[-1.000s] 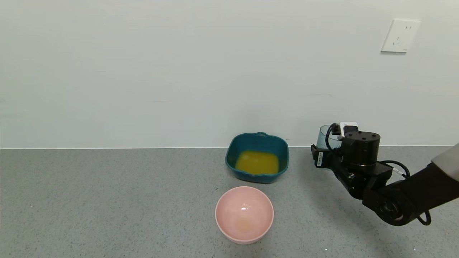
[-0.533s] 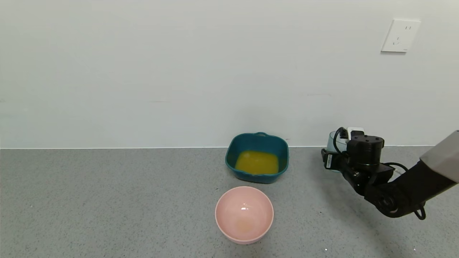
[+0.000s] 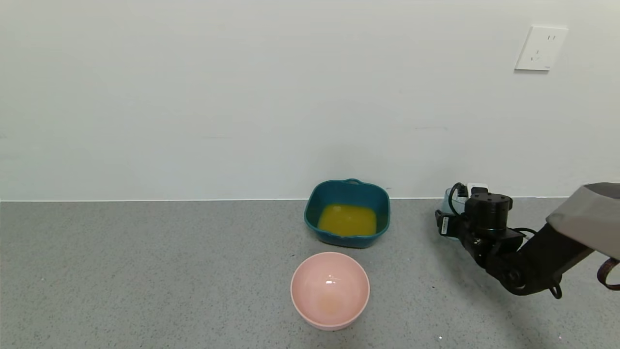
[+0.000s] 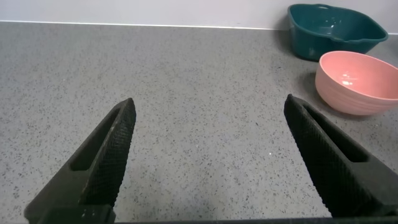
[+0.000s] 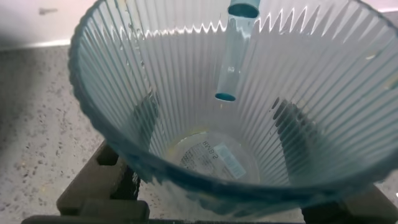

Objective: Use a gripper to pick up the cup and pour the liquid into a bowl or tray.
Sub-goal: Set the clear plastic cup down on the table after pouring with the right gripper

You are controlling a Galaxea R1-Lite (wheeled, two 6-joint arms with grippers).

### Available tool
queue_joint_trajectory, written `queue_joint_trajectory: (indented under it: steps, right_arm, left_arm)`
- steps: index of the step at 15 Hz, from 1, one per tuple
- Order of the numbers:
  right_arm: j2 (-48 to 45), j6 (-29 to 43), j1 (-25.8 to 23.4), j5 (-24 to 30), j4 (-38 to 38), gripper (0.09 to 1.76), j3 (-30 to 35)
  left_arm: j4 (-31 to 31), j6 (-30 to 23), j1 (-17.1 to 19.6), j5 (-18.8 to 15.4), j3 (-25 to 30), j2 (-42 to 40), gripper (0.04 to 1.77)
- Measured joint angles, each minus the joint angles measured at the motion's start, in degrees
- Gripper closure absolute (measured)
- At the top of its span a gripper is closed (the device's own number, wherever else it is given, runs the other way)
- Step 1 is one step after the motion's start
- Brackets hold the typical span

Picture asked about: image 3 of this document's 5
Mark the pink round bowl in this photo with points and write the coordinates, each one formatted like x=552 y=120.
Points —
x=330 y=291

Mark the teal square plastic basin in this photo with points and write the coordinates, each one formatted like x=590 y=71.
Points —
x=346 y=242

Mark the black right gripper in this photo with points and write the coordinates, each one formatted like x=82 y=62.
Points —
x=445 y=224

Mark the white wall socket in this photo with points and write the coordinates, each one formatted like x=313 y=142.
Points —
x=540 y=48

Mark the orange juice liquid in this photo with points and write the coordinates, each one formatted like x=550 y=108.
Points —
x=346 y=220

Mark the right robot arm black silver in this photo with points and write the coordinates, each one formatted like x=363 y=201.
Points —
x=542 y=257

